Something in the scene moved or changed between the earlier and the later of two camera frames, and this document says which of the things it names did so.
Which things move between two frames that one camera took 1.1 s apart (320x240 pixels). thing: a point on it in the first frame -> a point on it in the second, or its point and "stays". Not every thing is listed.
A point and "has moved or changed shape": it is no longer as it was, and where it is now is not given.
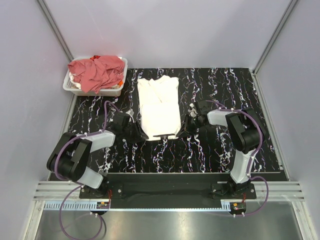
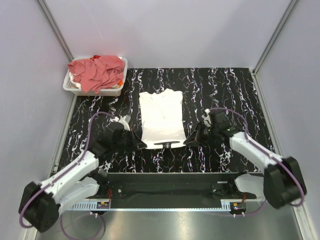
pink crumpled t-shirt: (100, 72) stays
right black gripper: (186, 130) -> (194, 137)
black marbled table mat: (211, 150) stays
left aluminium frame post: (53, 25) stays
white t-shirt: (158, 106) has moved or changed shape
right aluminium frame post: (275, 33) stays
